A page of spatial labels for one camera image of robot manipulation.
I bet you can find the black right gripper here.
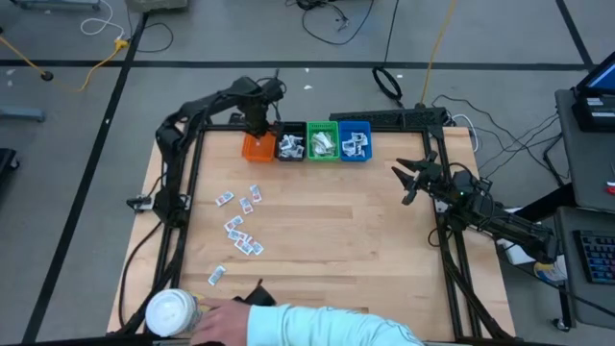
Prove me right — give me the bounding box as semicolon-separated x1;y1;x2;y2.
390;151;456;206

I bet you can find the black power strip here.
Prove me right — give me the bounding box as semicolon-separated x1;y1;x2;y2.
329;106;449;130

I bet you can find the white-lidded yellow wipes canister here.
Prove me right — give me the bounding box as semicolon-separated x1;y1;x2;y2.
145;287;213;337

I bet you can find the orange plastic basket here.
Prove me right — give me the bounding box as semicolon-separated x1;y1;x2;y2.
241;120;280;163

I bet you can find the black desk support bar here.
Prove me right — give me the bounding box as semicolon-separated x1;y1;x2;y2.
513;182;578;225

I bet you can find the black plastic basket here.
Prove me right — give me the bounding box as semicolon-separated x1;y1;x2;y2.
275;120;308;162

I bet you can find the black laptop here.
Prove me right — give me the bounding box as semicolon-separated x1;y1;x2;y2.
571;64;615;135

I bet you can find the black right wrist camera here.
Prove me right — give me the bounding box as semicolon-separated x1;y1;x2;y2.
452;170;494;194

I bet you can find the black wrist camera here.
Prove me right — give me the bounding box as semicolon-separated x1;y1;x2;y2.
452;170;494;194
261;76;288;103

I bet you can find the white floor cable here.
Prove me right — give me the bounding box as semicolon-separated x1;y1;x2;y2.
80;0;127;40

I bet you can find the black hanging cable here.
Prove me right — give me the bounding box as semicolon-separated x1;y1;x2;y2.
372;0;405;103

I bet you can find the grey side desk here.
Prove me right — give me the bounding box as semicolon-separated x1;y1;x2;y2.
554;88;615;212

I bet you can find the green plastic basket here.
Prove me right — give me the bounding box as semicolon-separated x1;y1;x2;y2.
306;120;341;162

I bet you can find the black keyboard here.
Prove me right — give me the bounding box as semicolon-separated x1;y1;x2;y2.
572;229;615;285

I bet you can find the yellow hanging cable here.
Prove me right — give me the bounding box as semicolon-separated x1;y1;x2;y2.
421;0;457;105

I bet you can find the yellow floor extension cable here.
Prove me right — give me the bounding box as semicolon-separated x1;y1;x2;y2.
0;33;131;93

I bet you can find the silver arm base bracket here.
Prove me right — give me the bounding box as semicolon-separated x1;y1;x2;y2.
126;193;156;213

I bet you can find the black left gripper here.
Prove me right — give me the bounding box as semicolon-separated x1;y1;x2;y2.
241;94;273;142

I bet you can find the grey keyboard desk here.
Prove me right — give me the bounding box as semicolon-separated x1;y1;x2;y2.
554;206;615;332

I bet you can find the yellow white bottle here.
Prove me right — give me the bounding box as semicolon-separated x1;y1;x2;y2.
532;261;569;284

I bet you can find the black floor cable bundle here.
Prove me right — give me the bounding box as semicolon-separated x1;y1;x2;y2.
286;0;377;47

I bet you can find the blue plastic basket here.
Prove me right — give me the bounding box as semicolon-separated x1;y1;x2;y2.
338;120;374;163

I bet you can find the white cardboard box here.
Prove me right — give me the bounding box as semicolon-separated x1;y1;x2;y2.
497;206;558;266

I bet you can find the person's forearm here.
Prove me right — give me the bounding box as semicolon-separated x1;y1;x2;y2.
247;303;425;346

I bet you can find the black device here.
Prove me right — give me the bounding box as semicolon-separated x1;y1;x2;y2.
233;278;278;308

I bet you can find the person's hand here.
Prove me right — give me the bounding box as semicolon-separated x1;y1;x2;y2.
189;298;252;346

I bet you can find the grey metal base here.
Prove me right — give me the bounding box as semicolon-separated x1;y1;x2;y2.
0;105;47;122

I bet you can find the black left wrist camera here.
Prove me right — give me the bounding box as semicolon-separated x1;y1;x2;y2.
261;76;288;103

